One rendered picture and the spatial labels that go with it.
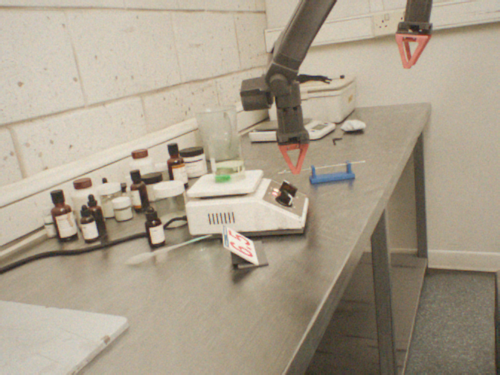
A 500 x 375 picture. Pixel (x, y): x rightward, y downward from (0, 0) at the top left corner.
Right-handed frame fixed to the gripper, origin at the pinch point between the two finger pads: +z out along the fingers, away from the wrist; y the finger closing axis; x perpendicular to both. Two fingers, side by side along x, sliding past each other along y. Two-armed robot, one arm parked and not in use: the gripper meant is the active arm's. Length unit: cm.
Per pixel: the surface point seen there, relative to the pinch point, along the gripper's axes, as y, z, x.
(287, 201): 28.6, -2.1, -4.2
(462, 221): -91, 55, 76
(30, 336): 55, 2, -38
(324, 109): -74, -3, 19
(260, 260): 39.8, 3.0, -9.8
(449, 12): -87, -31, 71
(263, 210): 30.3, -1.6, -8.3
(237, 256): 40.1, 1.8, -13.1
